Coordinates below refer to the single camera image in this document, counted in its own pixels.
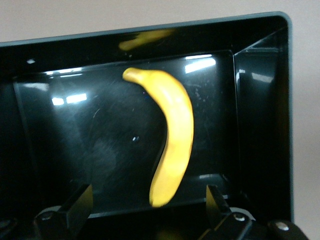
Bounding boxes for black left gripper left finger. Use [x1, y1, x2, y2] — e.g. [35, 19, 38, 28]
[33, 184, 94, 240]

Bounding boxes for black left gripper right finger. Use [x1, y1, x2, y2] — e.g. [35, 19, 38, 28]
[205, 184, 256, 240]

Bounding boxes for black plastic box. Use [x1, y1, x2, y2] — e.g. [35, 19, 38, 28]
[0, 11, 294, 240]

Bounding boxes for yellow banana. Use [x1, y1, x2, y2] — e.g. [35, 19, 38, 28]
[121, 66, 195, 208]

